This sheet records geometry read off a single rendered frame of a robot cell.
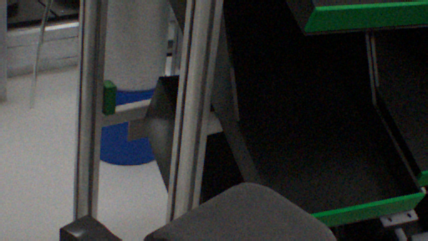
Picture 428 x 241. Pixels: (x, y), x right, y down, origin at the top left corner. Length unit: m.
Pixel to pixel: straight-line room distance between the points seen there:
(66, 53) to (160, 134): 1.19
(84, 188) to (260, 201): 0.50
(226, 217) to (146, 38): 1.15
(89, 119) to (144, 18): 0.68
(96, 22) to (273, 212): 0.44
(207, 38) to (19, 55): 1.30
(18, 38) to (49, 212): 0.55
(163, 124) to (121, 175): 0.80
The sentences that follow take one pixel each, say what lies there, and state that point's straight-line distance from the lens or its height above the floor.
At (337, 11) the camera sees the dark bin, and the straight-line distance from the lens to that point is 0.53.
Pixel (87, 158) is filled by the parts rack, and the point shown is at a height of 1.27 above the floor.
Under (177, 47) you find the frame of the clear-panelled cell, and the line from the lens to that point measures 1.91.
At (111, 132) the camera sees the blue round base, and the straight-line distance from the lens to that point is 1.56.
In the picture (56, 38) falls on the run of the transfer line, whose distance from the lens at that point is 1.93.
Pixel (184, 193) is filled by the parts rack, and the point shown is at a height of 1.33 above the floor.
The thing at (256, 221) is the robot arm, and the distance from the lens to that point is 0.36.
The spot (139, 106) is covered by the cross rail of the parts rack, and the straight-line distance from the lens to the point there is 0.84.
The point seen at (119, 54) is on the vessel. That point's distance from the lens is 1.50.
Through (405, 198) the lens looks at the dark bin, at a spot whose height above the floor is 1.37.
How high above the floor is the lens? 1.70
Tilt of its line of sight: 28 degrees down
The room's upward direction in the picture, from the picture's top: 7 degrees clockwise
